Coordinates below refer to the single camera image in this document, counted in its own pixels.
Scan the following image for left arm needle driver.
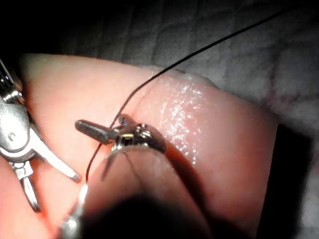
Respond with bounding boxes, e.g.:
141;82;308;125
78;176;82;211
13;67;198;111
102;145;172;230
111;123;167;154

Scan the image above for left arm needle driver jaw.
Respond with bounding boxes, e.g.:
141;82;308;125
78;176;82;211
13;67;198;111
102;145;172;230
74;119;116;145

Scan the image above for grey cloth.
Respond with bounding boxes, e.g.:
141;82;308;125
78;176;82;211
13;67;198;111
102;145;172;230
49;0;319;239

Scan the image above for black thread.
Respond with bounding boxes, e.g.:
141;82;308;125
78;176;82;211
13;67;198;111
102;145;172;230
86;8;285;184

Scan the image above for tissue pad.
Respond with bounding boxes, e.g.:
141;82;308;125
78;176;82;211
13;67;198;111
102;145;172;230
0;52;281;239

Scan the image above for curved needle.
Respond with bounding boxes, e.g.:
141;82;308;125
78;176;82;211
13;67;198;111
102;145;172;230
61;183;89;234

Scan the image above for right arm needle driver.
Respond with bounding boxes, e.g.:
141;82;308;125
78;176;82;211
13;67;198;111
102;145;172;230
0;90;36;163

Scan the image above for right arm needle driver jaw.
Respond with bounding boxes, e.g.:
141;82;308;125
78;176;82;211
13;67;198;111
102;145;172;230
11;161;42;213
29;126;82;183

